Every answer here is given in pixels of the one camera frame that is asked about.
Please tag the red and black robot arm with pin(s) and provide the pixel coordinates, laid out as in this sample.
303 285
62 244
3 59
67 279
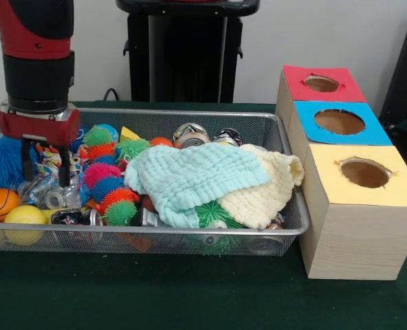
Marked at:
35 79

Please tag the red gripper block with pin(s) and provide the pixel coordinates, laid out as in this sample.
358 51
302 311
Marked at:
38 129

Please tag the multicolour spiky caterpillar toy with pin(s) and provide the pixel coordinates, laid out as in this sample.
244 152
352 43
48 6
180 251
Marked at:
102 175

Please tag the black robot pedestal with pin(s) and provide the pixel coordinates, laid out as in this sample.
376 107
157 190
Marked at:
183 62

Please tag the green spiky ball with eyes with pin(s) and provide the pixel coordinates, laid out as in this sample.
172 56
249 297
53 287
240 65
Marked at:
212 213

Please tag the yellow smooth ball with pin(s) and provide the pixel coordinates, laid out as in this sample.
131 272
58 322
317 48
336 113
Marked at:
23 220

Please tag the wooden box with three holes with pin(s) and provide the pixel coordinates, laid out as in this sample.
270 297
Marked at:
361 240

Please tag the mint green waffle cloth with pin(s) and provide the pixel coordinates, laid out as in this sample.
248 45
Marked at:
196 172

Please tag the blue fuzzy monster toy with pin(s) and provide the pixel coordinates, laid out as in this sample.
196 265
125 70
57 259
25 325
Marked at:
0 161

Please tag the black upright panel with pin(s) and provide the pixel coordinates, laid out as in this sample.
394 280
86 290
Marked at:
406 68

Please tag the cream yellow waffle cloth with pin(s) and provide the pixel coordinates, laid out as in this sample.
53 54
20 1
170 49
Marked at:
262 203

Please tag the dark green tablecloth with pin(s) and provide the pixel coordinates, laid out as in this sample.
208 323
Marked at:
189 292

